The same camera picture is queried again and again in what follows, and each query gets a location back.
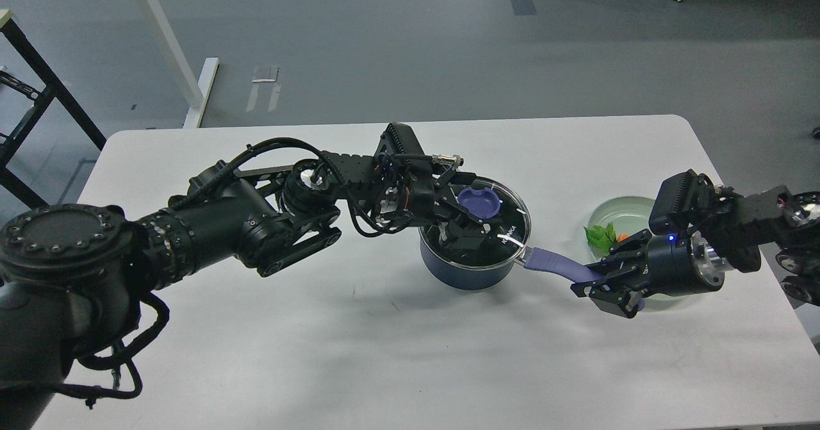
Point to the dark blue saucepan purple handle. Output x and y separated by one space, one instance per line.
491 262

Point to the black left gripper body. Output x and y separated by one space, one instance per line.
414 192

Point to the pale green plate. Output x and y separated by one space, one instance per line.
629 214

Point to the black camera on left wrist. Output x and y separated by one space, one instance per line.
403 141

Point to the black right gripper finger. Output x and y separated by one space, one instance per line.
626 254
620 292

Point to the white table leg frame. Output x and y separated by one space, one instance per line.
160 33

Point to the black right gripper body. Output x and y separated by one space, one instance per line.
679 266

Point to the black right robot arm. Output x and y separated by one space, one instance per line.
736 226

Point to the glass lid purple knob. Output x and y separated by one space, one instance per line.
514 216

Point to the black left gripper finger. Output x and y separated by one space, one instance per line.
470 196
462 235

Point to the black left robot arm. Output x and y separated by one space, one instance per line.
79 282

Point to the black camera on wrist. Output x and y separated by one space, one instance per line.
681 202
403 141

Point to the black metal rack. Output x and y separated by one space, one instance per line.
54 90

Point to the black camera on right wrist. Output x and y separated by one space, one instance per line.
681 202

